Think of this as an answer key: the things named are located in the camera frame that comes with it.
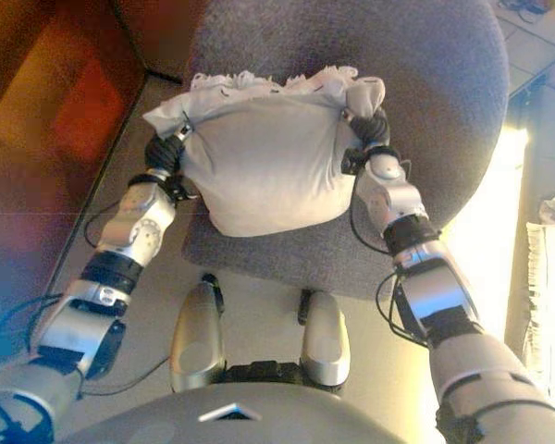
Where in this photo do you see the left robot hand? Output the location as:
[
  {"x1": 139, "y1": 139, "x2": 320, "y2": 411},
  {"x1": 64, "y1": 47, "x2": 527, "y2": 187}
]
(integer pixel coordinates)
[{"x1": 143, "y1": 122, "x2": 193, "y2": 176}]

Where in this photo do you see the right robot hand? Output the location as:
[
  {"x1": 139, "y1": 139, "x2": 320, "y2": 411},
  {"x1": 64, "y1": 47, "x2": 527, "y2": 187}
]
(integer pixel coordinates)
[{"x1": 341, "y1": 108, "x2": 394, "y2": 151}]

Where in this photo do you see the white fringed cushion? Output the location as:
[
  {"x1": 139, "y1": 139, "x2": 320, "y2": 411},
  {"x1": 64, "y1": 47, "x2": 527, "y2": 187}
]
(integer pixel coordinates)
[{"x1": 142, "y1": 67, "x2": 388, "y2": 238}]

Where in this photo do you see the grey fabric armchair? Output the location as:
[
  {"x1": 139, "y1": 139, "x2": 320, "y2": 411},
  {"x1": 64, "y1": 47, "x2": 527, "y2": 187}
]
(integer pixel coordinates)
[{"x1": 180, "y1": 0, "x2": 510, "y2": 302}]

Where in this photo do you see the dark glossy cabinet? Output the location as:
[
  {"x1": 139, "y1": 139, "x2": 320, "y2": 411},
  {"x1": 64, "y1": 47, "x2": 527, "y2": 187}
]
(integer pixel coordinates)
[{"x1": 0, "y1": 0, "x2": 184, "y2": 334}]

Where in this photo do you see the light wooden nightstand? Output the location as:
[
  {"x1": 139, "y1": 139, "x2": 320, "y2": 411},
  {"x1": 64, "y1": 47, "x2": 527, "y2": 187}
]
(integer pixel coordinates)
[{"x1": 493, "y1": 0, "x2": 555, "y2": 96}]

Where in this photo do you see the silver left robot leg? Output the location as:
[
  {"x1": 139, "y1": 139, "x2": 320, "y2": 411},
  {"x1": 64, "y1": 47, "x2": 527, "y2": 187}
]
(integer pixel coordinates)
[{"x1": 169, "y1": 272, "x2": 228, "y2": 394}]

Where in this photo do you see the silver robot leg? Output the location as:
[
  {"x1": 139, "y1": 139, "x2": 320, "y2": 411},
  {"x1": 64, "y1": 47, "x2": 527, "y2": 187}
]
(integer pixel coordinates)
[
  {"x1": 297, "y1": 289, "x2": 352, "y2": 389},
  {"x1": 169, "y1": 272, "x2": 228, "y2": 394}
]

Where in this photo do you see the pale fringed blanket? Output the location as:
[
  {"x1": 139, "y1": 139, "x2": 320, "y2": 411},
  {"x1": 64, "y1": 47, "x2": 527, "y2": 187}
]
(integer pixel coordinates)
[{"x1": 523, "y1": 189, "x2": 555, "y2": 371}]

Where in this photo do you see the silver right robot leg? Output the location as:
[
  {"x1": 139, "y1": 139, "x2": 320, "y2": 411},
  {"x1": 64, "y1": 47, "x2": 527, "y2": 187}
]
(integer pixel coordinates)
[{"x1": 297, "y1": 289, "x2": 352, "y2": 389}]

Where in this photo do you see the grey robot torso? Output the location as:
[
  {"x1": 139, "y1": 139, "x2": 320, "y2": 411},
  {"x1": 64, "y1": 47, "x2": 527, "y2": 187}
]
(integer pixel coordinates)
[{"x1": 59, "y1": 363, "x2": 440, "y2": 444}]

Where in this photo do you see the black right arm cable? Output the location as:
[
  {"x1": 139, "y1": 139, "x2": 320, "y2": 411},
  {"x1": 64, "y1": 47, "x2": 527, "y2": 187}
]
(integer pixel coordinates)
[{"x1": 348, "y1": 159, "x2": 434, "y2": 348}]

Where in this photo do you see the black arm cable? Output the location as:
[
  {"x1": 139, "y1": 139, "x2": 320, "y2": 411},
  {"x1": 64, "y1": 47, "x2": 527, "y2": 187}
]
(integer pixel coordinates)
[
  {"x1": 0, "y1": 203, "x2": 172, "y2": 399},
  {"x1": 348, "y1": 159, "x2": 434, "y2": 348}
]

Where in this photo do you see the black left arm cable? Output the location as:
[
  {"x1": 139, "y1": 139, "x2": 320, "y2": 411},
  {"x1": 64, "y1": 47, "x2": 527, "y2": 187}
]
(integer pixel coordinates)
[{"x1": 0, "y1": 203, "x2": 172, "y2": 399}]

